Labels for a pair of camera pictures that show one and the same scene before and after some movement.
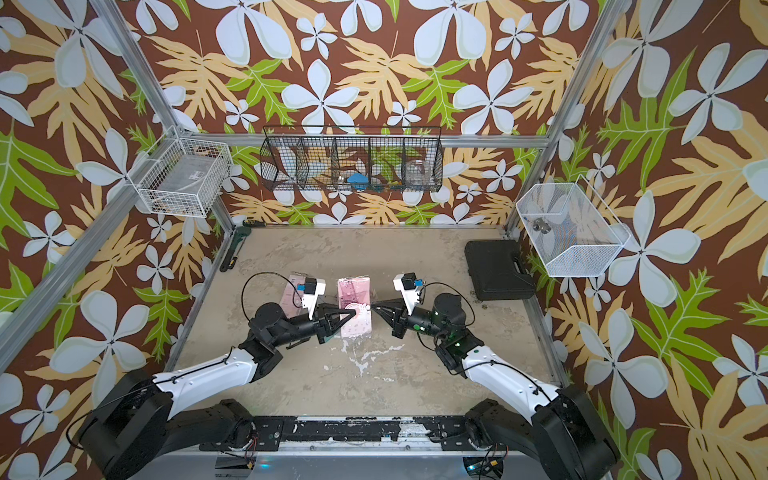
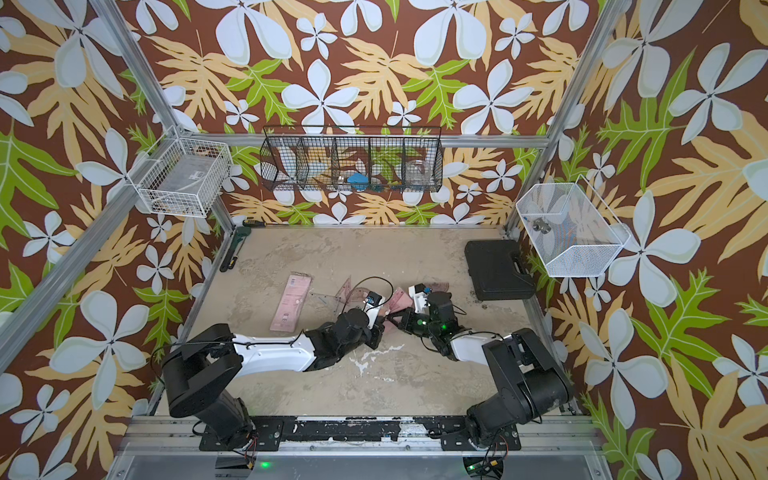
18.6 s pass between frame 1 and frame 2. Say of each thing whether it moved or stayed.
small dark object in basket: stayed
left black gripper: moved
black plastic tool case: stayed
